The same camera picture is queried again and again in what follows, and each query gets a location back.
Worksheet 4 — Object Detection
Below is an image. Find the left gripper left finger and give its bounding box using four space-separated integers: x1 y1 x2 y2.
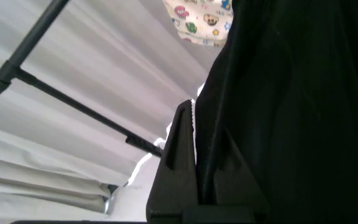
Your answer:
145 99 199 223

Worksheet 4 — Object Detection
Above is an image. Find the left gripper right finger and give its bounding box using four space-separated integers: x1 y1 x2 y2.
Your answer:
214 130 270 218

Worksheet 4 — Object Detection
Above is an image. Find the black garment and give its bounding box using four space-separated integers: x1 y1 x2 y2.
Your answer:
194 0 358 224

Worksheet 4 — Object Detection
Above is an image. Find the cream printed garment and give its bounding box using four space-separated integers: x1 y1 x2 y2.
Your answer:
162 0 234 48

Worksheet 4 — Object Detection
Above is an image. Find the black clothes rack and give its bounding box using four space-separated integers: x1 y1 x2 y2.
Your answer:
0 0 165 158

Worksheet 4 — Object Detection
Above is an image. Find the white curtain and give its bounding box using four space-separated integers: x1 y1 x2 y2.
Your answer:
0 0 229 216

